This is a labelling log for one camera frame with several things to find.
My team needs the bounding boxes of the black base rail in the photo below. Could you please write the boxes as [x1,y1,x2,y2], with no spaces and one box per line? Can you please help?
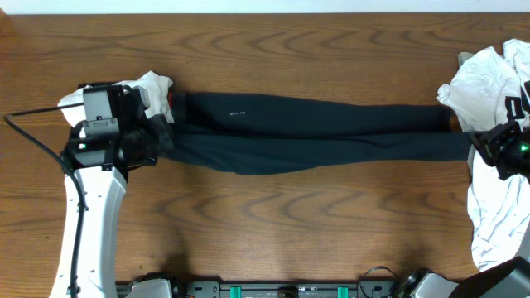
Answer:
[115,279,411,298]

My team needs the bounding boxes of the folded black garment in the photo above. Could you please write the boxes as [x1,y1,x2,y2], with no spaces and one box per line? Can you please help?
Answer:
[77,82,117,89]

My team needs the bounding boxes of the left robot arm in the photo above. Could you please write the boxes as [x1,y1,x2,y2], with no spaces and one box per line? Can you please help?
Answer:
[51,85,172,297]

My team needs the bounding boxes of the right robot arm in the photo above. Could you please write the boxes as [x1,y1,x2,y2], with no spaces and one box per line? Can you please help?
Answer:
[391,121,529,297]

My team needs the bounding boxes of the black leggings with red waistband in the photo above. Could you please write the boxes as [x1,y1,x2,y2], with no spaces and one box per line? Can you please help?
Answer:
[164,93,471,175]

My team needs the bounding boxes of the folded white shirt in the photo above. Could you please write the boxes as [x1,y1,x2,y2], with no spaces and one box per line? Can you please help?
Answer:
[61,71,175,127]

